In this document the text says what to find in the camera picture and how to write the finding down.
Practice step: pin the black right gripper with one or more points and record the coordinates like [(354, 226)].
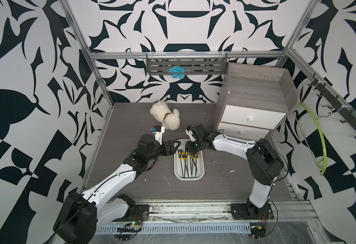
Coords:
[(189, 148)]

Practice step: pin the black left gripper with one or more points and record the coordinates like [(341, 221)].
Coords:
[(171, 150)]

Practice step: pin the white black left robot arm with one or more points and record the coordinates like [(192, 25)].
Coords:
[(82, 214)]

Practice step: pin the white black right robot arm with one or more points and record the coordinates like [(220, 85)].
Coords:
[(264, 162)]

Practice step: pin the white plastic storage tray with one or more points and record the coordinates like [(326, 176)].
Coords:
[(177, 166)]

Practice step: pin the white plush toy dog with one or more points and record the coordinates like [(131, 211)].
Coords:
[(170, 119)]

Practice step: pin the grey wooden drawer cabinet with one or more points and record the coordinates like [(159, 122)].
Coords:
[(264, 93)]

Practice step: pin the teal crumpled cloth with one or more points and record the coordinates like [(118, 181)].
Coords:
[(177, 72)]

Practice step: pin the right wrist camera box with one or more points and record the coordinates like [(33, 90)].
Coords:
[(189, 132)]

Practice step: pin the grey wall hook rail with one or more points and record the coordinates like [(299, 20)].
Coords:
[(336, 101)]

